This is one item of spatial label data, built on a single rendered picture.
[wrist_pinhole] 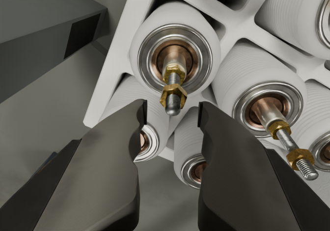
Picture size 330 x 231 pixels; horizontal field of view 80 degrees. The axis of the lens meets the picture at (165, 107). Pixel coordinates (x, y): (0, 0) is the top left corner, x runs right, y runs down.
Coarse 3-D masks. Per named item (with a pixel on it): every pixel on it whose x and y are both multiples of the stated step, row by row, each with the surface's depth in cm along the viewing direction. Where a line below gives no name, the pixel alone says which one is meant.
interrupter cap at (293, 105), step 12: (264, 84) 20; (276, 84) 20; (288, 84) 20; (240, 96) 21; (252, 96) 21; (264, 96) 21; (276, 96) 21; (288, 96) 21; (300, 96) 21; (240, 108) 22; (252, 108) 22; (288, 108) 22; (300, 108) 22; (240, 120) 23; (252, 120) 23; (288, 120) 23; (252, 132) 24; (264, 132) 24
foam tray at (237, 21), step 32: (128, 0) 24; (160, 0) 33; (192, 0) 23; (224, 0) 33; (256, 0) 23; (128, 32) 26; (224, 32) 26; (256, 32) 25; (128, 64) 28; (288, 64) 29; (320, 64) 26; (96, 96) 31; (192, 96) 30
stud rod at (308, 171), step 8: (280, 136) 18; (288, 136) 18; (288, 144) 17; (296, 144) 17; (288, 152) 17; (304, 160) 16; (304, 168) 15; (312, 168) 15; (304, 176) 15; (312, 176) 15
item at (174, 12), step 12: (168, 0) 31; (180, 0) 29; (156, 12) 20; (168, 12) 18; (180, 12) 18; (192, 12) 19; (144, 24) 19; (156, 24) 18; (192, 24) 18; (204, 24) 18; (144, 36) 19; (204, 36) 19; (216, 36) 19; (132, 48) 20; (216, 48) 19; (132, 60) 21; (216, 60) 20; (216, 72) 21; (144, 84) 22; (204, 84) 21
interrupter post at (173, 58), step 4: (172, 52) 20; (176, 52) 20; (168, 56) 19; (172, 56) 18; (176, 56) 18; (180, 56) 19; (164, 60) 19; (168, 60) 18; (172, 60) 17; (176, 60) 17; (180, 60) 18; (184, 60) 19; (164, 64) 18; (168, 64) 17; (172, 64) 17; (176, 64) 17; (180, 64) 17; (184, 64) 18; (164, 68) 17; (184, 68) 17; (164, 72) 18
